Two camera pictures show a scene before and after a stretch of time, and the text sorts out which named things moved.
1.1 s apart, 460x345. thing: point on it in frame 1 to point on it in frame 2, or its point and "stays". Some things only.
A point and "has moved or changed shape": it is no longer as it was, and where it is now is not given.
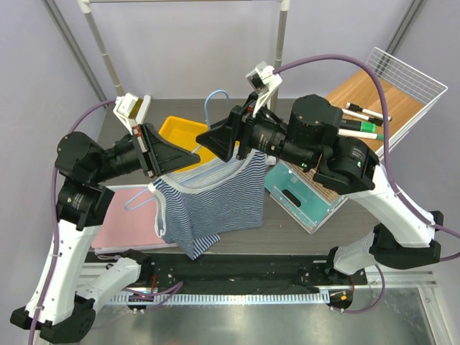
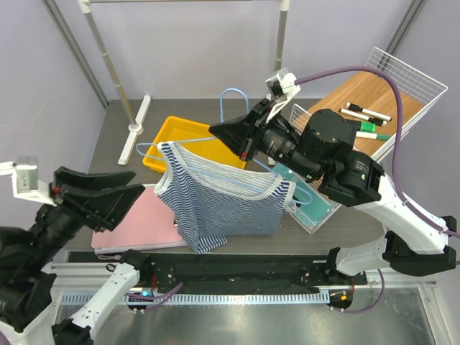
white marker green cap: x=361 y=134 stays
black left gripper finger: x=169 y=158 to x=108 y=207
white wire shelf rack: x=382 y=103 stays
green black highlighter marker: x=358 y=126 stays
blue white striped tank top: x=195 y=206 has moved or changed shape
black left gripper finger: x=164 y=152 to x=64 y=176
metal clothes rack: x=284 y=7 stays
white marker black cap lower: x=349 y=113 stays
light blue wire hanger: x=152 y=190 to x=152 y=143
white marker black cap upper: x=356 y=108 stays
